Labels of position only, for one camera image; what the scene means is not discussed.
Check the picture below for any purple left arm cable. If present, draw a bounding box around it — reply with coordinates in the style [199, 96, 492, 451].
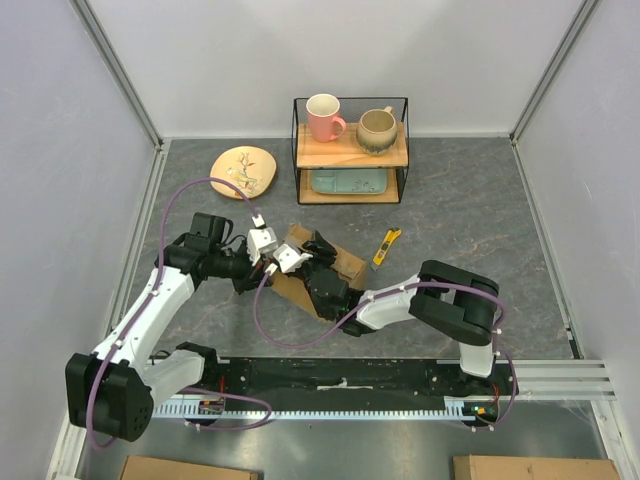
[85, 177, 274, 451]

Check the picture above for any pink ceramic mug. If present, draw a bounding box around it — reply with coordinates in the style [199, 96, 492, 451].
[306, 94, 347, 143]

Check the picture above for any cardboard box bottom right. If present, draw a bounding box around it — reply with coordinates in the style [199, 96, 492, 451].
[453, 455, 620, 480]

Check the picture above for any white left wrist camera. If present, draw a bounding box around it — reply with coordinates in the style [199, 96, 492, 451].
[247, 227, 278, 265]

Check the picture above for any grey slotted cable duct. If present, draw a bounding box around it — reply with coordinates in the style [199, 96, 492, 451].
[153, 395, 497, 422]

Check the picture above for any black wire wooden shelf rack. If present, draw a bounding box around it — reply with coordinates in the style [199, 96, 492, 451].
[291, 96, 410, 205]

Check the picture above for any cardboard box bottom left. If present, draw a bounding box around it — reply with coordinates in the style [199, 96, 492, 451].
[120, 456, 261, 480]

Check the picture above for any beige plate with bird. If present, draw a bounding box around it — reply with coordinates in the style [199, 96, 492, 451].
[210, 146, 277, 199]

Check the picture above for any beige stoneware mug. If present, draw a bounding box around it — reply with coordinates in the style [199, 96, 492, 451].
[356, 106, 398, 156]

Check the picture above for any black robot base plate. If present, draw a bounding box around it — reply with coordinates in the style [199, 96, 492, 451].
[195, 357, 516, 407]

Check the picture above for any brown cardboard express box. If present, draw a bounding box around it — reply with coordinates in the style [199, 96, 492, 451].
[271, 224, 367, 320]

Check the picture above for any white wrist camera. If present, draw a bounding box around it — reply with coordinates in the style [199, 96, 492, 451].
[247, 227, 278, 265]
[266, 243, 313, 276]

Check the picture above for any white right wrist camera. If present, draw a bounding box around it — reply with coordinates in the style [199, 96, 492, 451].
[266, 243, 313, 276]

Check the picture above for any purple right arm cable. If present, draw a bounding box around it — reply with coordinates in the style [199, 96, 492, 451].
[253, 269, 519, 436]

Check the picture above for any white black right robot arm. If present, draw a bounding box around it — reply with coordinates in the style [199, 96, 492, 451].
[295, 232, 505, 394]

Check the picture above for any teal rectangular ceramic tray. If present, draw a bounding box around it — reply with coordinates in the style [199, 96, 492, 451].
[310, 169, 388, 195]

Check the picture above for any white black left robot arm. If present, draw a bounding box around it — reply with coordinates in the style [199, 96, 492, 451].
[65, 213, 278, 442]

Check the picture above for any yellow utility knife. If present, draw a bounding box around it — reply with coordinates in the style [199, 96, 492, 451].
[371, 227, 402, 271]

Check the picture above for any aluminium frame rail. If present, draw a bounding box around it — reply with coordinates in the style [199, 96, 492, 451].
[69, 0, 163, 150]

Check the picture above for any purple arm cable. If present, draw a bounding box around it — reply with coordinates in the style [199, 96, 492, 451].
[253, 269, 519, 436]
[85, 177, 274, 451]

